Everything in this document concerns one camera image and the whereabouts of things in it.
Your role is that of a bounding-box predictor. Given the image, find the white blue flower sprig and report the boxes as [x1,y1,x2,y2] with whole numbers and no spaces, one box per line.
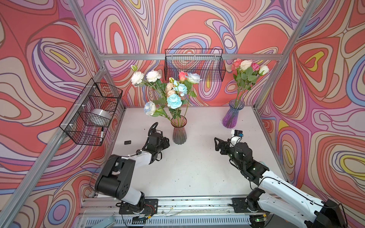
[166,78,187,119]

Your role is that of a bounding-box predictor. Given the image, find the white carnation flower sprig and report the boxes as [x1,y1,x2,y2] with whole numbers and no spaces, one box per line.
[130,65,167,98]

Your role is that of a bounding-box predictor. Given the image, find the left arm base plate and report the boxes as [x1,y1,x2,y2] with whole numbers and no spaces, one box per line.
[116,198,158,216]

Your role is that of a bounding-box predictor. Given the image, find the red grey glass vase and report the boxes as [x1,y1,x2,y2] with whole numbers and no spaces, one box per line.
[171,116,187,145]

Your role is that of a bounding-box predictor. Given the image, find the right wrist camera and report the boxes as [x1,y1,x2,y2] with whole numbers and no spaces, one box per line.
[230,130,243,147]

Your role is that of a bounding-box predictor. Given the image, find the red pink rose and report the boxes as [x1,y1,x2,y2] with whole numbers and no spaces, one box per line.
[178,71,188,85]

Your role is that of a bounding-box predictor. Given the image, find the black wire basket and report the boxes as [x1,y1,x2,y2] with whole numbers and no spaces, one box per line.
[60,79,123,146]
[164,47,226,82]

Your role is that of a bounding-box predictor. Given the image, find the salmon pink rose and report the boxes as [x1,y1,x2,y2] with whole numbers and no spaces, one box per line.
[232,59,242,108]

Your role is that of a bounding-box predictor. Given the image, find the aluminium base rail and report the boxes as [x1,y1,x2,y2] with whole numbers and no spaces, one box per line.
[78,194,317,227]

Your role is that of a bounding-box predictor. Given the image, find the white green-tinged rose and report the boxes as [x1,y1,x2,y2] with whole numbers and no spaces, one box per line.
[259,65,269,78]

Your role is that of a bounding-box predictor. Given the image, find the pale lavender white rose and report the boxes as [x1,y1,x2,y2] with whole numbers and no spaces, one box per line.
[183,73,202,116]

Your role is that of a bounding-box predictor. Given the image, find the back black wire basket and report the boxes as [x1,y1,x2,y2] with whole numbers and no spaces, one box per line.
[164,47,226,82]

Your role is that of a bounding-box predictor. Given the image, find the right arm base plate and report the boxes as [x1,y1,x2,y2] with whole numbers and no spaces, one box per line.
[229,198,270,214]

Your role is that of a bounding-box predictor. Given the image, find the blue purple glass vase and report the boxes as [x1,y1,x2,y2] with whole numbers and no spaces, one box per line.
[222,100,245,129]

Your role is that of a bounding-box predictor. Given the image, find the magenta pink rose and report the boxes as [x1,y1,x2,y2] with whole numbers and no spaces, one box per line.
[245,63,260,91]

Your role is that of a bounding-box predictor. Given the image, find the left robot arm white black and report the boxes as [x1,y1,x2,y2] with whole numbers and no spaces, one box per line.
[94,131,170,206]

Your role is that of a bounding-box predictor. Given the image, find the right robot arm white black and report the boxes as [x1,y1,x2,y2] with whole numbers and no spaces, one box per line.
[214,136,348,228]

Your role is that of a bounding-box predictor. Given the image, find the white blue-tinged rose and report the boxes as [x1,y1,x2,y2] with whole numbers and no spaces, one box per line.
[144,100,172,121]

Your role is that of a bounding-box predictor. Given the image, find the silver tape roll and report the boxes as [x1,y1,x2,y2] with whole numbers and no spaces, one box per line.
[91,108,112,119]

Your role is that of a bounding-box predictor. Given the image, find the left black wire basket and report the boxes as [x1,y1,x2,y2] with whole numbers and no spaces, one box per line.
[60,79,123,146]

